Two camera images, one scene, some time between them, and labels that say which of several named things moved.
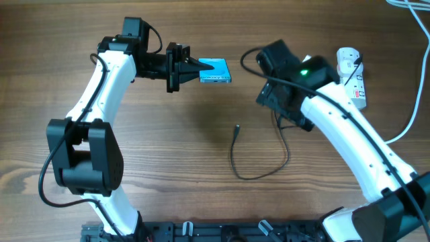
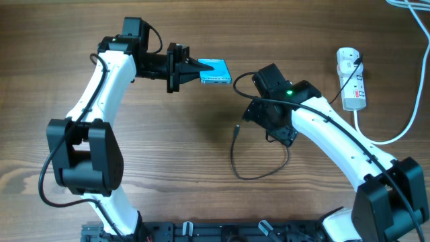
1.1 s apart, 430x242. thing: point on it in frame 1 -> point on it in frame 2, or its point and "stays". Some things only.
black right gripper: x=269 y=95 -> x=255 y=111
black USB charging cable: x=281 y=130 stays
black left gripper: x=177 y=72 stays
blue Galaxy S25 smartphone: x=220 y=73 stays
